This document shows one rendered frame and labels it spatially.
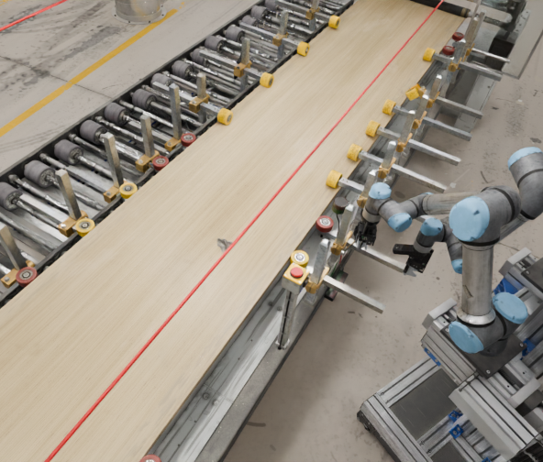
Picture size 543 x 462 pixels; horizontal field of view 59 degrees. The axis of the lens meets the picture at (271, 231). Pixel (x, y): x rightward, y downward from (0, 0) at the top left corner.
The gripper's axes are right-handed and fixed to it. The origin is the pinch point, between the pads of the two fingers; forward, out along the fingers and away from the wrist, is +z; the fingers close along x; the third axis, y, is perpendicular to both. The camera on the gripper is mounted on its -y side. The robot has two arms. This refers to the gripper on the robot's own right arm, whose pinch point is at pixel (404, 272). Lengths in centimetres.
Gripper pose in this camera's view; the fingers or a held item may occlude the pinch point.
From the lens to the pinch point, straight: 227.7
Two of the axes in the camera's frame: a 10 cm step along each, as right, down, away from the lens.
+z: -0.7, 6.5, 7.6
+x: 5.1, -6.3, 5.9
